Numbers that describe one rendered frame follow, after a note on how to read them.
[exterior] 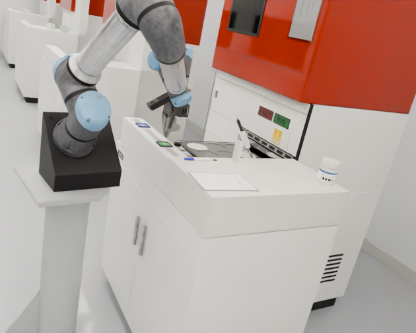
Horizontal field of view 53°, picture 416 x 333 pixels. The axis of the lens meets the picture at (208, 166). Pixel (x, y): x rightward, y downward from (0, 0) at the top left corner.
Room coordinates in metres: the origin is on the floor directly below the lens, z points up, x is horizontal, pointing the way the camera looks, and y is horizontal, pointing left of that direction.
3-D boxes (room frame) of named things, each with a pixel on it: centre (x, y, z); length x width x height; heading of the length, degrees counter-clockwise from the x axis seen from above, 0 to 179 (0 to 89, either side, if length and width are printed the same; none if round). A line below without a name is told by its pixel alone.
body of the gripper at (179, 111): (1.65, 0.18, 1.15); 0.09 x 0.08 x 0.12; 122
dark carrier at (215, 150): (1.88, -0.08, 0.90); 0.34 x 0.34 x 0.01; 32
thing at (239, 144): (1.62, -0.12, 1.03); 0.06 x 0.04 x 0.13; 122
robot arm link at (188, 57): (1.64, 0.18, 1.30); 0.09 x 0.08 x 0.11; 144
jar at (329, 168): (1.57, -0.47, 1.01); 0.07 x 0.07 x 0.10
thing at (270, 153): (2.01, -0.25, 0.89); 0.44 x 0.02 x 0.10; 32
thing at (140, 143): (1.74, 0.26, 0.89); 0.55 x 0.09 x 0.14; 32
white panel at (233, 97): (2.16, -0.17, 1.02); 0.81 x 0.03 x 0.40; 32
